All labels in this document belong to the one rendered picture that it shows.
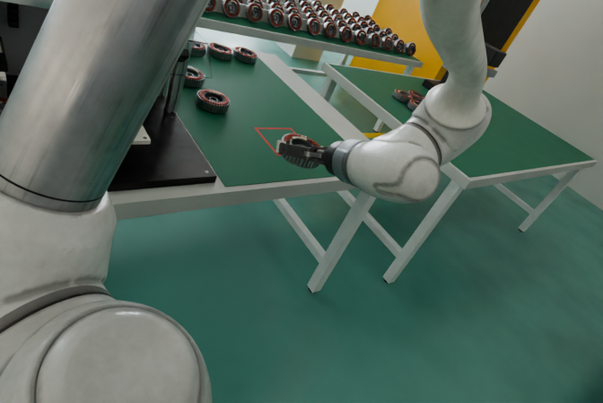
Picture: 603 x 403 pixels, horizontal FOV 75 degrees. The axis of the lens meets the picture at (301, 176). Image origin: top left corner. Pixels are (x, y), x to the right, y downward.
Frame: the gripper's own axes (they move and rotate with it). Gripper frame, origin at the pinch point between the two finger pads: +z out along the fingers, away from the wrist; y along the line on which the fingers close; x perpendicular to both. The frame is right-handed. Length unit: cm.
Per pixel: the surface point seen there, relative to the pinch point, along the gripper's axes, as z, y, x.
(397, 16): 255, 224, 138
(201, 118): 40.9, -15.8, 3.5
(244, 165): 20.6, -6.8, -7.7
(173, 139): 24.8, -26.4, -3.0
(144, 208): 6.7, -34.0, -18.1
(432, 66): 209, 241, 86
